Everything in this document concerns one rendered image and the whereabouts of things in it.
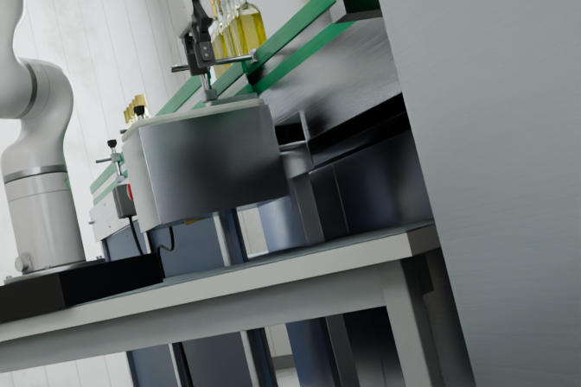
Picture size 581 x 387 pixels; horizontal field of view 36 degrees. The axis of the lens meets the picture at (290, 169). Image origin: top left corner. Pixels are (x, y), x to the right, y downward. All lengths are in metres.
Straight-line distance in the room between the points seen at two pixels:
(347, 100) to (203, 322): 0.43
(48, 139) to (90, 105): 3.56
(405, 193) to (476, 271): 0.89
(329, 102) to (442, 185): 0.60
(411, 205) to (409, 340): 0.46
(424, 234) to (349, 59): 0.28
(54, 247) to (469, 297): 1.04
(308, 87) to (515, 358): 0.78
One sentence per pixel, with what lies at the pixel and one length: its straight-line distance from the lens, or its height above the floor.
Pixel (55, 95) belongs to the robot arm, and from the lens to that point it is 1.79.
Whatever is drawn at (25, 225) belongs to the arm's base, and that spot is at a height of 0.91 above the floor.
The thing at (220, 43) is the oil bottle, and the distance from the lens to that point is 1.95.
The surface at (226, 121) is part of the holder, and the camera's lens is 1.45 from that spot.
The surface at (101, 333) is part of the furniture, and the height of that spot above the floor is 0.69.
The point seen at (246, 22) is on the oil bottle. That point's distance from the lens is 1.83.
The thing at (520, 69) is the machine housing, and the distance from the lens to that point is 0.69.
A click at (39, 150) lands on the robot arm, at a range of 1.72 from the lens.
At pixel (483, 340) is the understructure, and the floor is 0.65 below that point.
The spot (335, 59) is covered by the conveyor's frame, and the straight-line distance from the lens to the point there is 1.34.
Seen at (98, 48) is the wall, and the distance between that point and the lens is 5.50.
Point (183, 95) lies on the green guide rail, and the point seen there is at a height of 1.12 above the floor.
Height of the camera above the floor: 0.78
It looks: 4 degrees up
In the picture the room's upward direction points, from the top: 14 degrees counter-clockwise
